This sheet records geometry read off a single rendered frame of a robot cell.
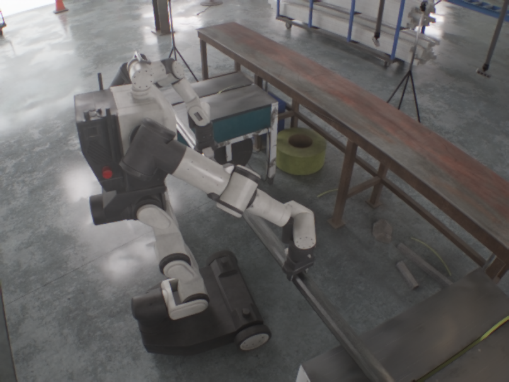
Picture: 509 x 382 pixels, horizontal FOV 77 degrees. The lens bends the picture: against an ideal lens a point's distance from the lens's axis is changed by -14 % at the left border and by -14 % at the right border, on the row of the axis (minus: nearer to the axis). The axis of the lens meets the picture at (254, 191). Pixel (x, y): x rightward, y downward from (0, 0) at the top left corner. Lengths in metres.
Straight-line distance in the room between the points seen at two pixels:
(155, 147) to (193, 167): 0.12
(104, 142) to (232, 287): 1.21
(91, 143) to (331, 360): 1.02
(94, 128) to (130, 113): 0.11
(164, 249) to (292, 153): 1.66
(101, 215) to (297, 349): 1.28
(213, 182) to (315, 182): 2.03
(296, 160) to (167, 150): 2.04
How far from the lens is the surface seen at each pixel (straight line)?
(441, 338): 1.44
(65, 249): 2.77
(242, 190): 0.99
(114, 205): 1.32
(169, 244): 1.53
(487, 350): 1.51
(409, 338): 1.40
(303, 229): 1.11
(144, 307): 1.88
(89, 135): 1.11
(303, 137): 3.17
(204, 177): 0.99
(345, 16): 5.92
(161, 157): 0.97
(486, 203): 1.95
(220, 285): 2.07
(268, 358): 2.06
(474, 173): 2.12
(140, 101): 1.15
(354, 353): 1.24
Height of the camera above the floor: 1.91
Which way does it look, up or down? 42 degrees down
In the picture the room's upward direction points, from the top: straight up
